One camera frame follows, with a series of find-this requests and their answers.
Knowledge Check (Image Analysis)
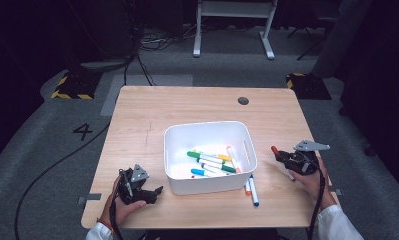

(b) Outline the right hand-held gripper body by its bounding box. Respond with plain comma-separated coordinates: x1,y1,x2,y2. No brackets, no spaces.
284,139,331,176

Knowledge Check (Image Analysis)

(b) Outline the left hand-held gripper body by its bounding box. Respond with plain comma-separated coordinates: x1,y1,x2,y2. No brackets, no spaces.
115,163,152,206

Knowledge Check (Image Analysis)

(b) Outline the brown marker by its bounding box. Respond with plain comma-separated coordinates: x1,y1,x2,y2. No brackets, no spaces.
270,145,296,183

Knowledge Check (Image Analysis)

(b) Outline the light blue marker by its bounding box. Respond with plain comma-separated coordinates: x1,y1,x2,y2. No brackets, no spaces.
190,168,223,178

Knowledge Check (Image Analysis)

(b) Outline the pink marker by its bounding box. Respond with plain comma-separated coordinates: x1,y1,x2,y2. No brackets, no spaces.
226,145,242,175

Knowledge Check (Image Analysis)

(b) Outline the light green marker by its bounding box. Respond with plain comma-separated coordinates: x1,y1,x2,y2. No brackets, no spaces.
186,150,226,165

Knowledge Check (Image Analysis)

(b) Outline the dark green marker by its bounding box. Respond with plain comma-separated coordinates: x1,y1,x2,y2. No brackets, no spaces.
196,158,238,174

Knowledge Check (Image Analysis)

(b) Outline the yellow marker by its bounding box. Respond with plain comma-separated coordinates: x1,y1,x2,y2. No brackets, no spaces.
192,148,233,163

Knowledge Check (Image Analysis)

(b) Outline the purple marker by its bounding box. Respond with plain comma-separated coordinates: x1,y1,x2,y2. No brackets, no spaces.
200,162,231,177

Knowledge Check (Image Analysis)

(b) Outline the white plastic bin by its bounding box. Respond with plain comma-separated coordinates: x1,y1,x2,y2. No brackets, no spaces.
163,120,258,196

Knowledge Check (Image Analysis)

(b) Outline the person's left hand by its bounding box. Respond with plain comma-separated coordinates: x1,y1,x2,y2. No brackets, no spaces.
97,175,147,228

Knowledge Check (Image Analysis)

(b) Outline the person's right hand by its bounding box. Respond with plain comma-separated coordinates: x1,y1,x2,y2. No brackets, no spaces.
289,157,337,212

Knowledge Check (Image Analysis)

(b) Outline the dark blue marker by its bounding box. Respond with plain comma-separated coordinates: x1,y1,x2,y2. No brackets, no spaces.
248,173,260,208

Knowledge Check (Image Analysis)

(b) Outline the yellow black striped floor mat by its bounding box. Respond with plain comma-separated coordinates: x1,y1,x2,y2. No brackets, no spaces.
285,73,333,101
50,71,103,100

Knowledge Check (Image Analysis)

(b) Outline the grey round stand base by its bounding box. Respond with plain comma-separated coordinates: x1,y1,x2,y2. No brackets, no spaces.
80,59,128,73

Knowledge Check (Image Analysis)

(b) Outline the grey curtain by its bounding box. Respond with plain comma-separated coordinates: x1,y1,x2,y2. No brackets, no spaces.
311,0,375,79

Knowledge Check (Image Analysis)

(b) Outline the right hand-held gripper black cable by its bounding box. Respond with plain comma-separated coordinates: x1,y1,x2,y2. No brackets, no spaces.
306,168,325,240

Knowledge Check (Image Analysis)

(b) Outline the hand-held gripper black cable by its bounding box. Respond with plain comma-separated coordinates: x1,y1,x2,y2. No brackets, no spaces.
306,168,325,240
107,196,124,240

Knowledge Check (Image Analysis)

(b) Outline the left hand-held gripper black cable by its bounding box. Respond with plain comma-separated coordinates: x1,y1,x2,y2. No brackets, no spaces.
107,196,124,240

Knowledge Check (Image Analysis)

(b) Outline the orange bracelet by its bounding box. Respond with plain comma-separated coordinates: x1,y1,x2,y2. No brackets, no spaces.
95,217,115,234

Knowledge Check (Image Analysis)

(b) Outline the long black floor cable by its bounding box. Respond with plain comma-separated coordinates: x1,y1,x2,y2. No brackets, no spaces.
14,121,112,240

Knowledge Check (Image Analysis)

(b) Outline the white desk frame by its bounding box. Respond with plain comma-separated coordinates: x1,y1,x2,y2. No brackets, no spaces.
192,0,279,61

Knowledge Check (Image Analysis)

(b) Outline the bundle of floor cables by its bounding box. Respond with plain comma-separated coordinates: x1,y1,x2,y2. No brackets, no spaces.
138,28,201,51

